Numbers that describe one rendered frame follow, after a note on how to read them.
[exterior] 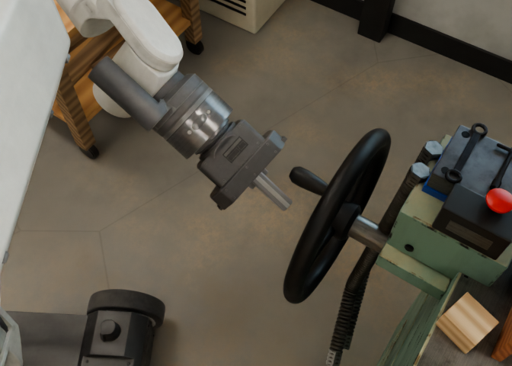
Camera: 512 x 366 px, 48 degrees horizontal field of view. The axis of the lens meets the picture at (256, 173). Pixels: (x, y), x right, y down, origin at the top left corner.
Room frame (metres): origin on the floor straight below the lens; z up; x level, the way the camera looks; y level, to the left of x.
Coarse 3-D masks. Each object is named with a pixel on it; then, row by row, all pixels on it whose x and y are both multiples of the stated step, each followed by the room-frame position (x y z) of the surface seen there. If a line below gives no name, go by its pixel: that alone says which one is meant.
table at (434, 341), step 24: (384, 264) 0.31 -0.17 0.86; (408, 264) 0.30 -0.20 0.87; (432, 288) 0.27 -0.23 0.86; (456, 288) 0.25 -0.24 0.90; (480, 288) 0.25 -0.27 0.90; (504, 288) 0.25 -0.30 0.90; (504, 312) 0.22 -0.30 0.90; (432, 336) 0.20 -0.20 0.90; (432, 360) 0.17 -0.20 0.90; (456, 360) 0.17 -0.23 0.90; (480, 360) 0.17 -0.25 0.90; (504, 360) 0.17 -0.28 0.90
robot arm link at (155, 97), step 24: (120, 48) 0.50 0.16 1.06; (96, 72) 0.45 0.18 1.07; (120, 72) 0.45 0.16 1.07; (144, 72) 0.46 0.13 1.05; (168, 72) 0.47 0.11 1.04; (96, 96) 0.47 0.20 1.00; (120, 96) 0.43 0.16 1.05; (144, 96) 0.43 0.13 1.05; (168, 96) 0.44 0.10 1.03; (192, 96) 0.45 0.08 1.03; (144, 120) 0.41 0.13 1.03; (168, 120) 0.42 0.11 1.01
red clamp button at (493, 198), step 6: (492, 192) 0.32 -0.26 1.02; (498, 192) 0.32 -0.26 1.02; (504, 192) 0.32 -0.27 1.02; (486, 198) 0.31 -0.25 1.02; (492, 198) 0.31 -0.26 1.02; (498, 198) 0.31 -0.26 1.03; (504, 198) 0.31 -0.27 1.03; (510, 198) 0.31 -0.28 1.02; (492, 204) 0.30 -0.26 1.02; (498, 204) 0.30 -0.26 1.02; (504, 204) 0.30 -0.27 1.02; (510, 204) 0.30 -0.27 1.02; (498, 210) 0.30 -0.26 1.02; (504, 210) 0.29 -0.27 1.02
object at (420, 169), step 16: (432, 144) 0.42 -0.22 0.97; (416, 160) 0.42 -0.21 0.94; (416, 176) 0.37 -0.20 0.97; (400, 192) 0.38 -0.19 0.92; (400, 208) 0.37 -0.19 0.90; (384, 224) 0.37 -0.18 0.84; (368, 256) 0.36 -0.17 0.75; (352, 272) 0.37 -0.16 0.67; (368, 272) 0.36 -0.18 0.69; (352, 288) 0.36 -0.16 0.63; (352, 304) 0.34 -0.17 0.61; (352, 320) 0.32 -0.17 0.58; (336, 336) 0.29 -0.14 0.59; (352, 336) 0.29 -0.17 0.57; (336, 352) 0.26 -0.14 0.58
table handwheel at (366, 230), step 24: (360, 144) 0.43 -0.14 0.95; (384, 144) 0.46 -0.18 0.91; (360, 168) 0.40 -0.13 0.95; (336, 192) 0.36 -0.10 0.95; (360, 192) 0.48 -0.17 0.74; (312, 216) 0.34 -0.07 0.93; (336, 216) 0.39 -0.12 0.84; (360, 216) 0.39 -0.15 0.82; (312, 240) 0.31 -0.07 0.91; (336, 240) 0.42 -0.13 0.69; (360, 240) 0.36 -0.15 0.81; (384, 240) 0.35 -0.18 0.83; (312, 264) 0.38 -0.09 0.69; (288, 288) 0.28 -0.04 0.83; (312, 288) 0.32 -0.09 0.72
